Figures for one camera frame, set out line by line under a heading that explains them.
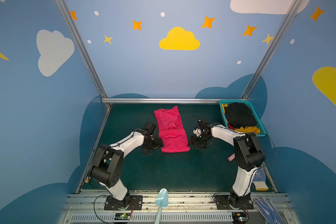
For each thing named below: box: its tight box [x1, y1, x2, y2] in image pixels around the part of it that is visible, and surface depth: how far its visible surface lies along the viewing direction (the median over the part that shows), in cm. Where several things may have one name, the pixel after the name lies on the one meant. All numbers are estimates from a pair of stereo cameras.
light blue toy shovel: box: [154, 188, 169, 224], surface depth 77 cm
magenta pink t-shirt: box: [154, 105, 190, 154], surface depth 106 cm
